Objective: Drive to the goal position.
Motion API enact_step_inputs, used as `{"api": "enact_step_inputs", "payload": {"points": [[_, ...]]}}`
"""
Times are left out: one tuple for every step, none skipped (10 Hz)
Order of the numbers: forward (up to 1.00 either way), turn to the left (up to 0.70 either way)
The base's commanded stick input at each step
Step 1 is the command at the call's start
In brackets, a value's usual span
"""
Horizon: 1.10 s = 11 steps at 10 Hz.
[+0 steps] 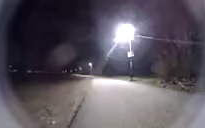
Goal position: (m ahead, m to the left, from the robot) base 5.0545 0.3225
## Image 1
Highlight street lamp on pole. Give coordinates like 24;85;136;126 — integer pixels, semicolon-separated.
113;23;137;82

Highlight pale grey paved path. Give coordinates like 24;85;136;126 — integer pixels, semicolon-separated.
68;75;204;128

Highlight dry grass verge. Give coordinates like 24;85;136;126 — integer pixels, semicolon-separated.
9;73;94;128
118;75;199;95

